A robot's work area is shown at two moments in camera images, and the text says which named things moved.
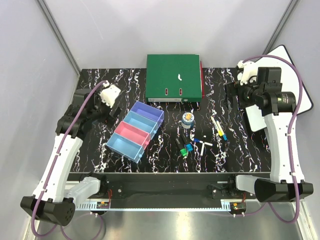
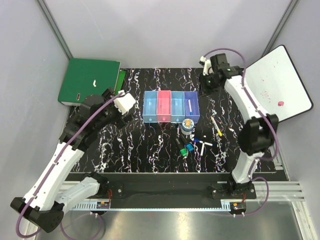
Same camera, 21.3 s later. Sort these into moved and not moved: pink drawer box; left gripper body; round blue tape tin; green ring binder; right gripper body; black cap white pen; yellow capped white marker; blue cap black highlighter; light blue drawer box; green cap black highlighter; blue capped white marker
Moved: light blue drawer box; right gripper body; left gripper body; blue capped white marker; round blue tape tin; pink drawer box; green ring binder
Not moved: black cap white pen; green cap black highlighter; yellow capped white marker; blue cap black highlighter
